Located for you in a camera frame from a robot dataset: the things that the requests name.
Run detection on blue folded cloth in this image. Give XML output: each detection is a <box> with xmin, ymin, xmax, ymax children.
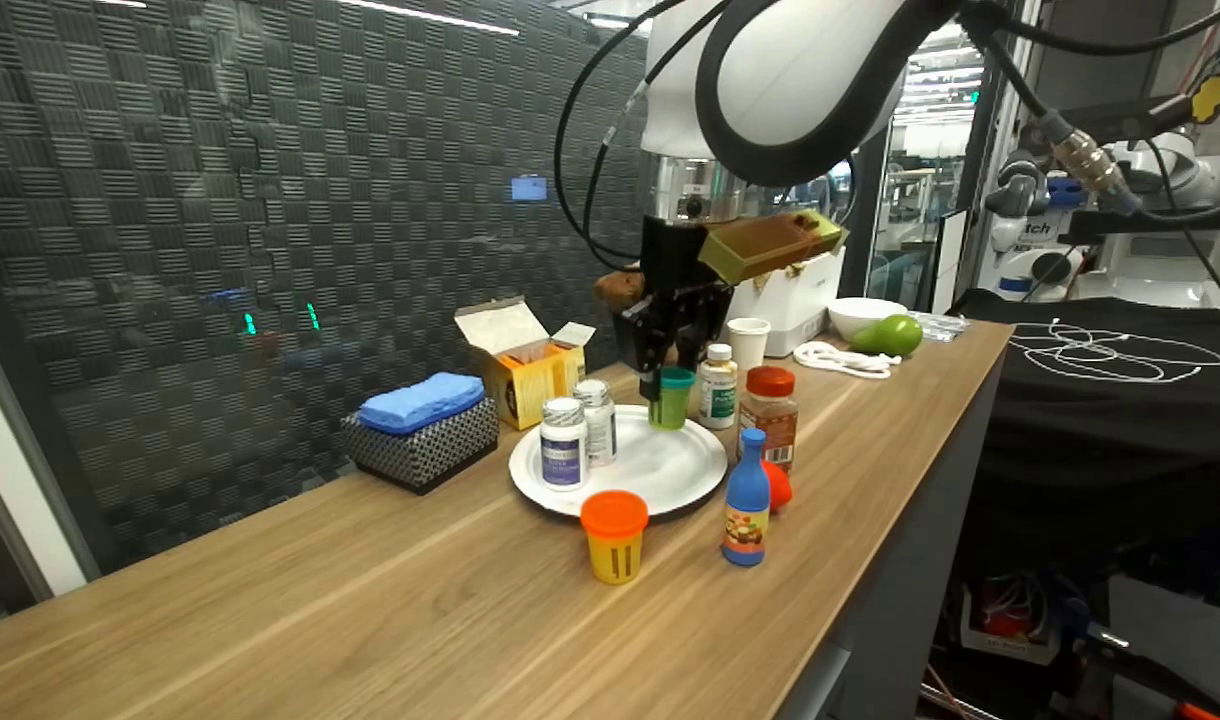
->
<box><xmin>354</xmin><ymin>370</ymin><xmax>486</xmax><ymax>442</ymax></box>

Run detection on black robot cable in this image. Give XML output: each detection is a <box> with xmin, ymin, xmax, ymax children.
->
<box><xmin>549</xmin><ymin>0</ymin><xmax>721</xmax><ymax>271</ymax></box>

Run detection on blue toy bottle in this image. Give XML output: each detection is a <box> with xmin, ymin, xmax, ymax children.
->
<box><xmin>721</xmin><ymin>426</ymin><xmax>776</xmax><ymax>572</ymax></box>

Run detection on blue sponge on grey box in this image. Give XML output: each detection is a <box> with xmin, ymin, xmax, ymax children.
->
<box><xmin>339</xmin><ymin>395</ymin><xmax>502</xmax><ymax>496</ymax></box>

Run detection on white bowl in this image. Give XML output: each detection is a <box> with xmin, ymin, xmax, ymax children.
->
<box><xmin>823</xmin><ymin>291</ymin><xmax>913</xmax><ymax>346</ymax></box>

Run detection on open yellow cardboard box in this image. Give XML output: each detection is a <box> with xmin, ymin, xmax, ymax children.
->
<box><xmin>452</xmin><ymin>291</ymin><xmax>600</xmax><ymax>433</ymax></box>

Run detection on red white box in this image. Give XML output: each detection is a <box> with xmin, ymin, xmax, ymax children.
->
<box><xmin>961</xmin><ymin>572</ymin><xmax>1060</xmax><ymax>665</ymax></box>

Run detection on white planter appliance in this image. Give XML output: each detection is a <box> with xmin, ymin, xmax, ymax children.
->
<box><xmin>731</xmin><ymin>244</ymin><xmax>849</xmax><ymax>361</ymax></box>

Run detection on yellow plug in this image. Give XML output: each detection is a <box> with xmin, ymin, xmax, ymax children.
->
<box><xmin>1183</xmin><ymin>72</ymin><xmax>1220</xmax><ymax>131</ymax></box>

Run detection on thin white cable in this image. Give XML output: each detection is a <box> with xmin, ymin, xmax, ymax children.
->
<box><xmin>1007</xmin><ymin>316</ymin><xmax>1220</xmax><ymax>394</ymax></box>

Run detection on white pill bottle blue label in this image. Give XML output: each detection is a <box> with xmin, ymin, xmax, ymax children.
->
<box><xmin>535</xmin><ymin>394</ymin><xmax>587</xmax><ymax>490</ymax></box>

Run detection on white paper plate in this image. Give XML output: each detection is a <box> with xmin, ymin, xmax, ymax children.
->
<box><xmin>502</xmin><ymin>405</ymin><xmax>731</xmax><ymax>526</ymax></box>

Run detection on clear plastic bag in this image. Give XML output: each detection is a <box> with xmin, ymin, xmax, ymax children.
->
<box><xmin>905</xmin><ymin>310</ymin><xmax>973</xmax><ymax>346</ymax></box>

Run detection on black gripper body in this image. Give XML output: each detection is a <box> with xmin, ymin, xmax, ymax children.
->
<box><xmin>625</xmin><ymin>216</ymin><xmax>744</xmax><ymax>346</ymax></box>

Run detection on black table cover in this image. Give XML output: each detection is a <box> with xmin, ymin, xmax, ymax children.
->
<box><xmin>950</xmin><ymin>285</ymin><xmax>1220</xmax><ymax>538</ymax></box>

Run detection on spice jar red lid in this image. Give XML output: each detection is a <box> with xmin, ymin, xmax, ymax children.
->
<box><xmin>744</xmin><ymin>366</ymin><xmax>801</xmax><ymax>471</ymax></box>

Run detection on grey cable metal connector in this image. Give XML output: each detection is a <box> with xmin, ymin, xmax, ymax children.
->
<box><xmin>961</xmin><ymin>0</ymin><xmax>1158</xmax><ymax>216</ymax></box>

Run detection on green tub teal lid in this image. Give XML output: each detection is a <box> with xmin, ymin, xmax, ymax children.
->
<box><xmin>643</xmin><ymin>366</ymin><xmax>699</xmax><ymax>433</ymax></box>

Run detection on black metal post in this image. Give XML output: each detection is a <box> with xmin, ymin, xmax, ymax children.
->
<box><xmin>845</xmin><ymin>165</ymin><xmax>905</xmax><ymax>299</ymax></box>

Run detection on white rope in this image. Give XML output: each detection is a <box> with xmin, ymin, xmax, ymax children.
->
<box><xmin>791</xmin><ymin>338</ymin><xmax>899</xmax><ymax>386</ymax></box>

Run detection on white pill bottle green label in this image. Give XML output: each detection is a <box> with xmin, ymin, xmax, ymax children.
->
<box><xmin>694</xmin><ymin>339</ymin><xmax>744</xmax><ymax>433</ymax></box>

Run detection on black monitor panel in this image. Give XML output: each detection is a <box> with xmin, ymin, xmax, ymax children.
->
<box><xmin>1030</xmin><ymin>0</ymin><xmax>1172</xmax><ymax>136</ymax></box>

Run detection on white pill bottle plain label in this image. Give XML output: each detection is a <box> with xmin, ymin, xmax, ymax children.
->
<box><xmin>570</xmin><ymin>375</ymin><xmax>618</xmax><ymax>469</ymax></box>

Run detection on yellow tub orange lid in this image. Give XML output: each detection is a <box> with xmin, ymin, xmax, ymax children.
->
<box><xmin>576</xmin><ymin>490</ymin><xmax>655</xmax><ymax>589</ymax></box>

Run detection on white paper cup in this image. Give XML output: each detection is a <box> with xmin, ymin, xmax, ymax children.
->
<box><xmin>724</xmin><ymin>312</ymin><xmax>776</xmax><ymax>375</ymax></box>

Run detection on red toy strawberry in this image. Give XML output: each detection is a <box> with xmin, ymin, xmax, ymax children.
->
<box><xmin>759</xmin><ymin>455</ymin><xmax>797</xmax><ymax>518</ymax></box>

